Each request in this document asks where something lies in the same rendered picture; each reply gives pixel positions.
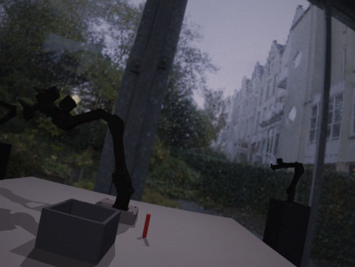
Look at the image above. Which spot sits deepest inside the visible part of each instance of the dark red peg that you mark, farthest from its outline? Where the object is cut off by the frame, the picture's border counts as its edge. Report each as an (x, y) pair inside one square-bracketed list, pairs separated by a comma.
[(146, 225)]

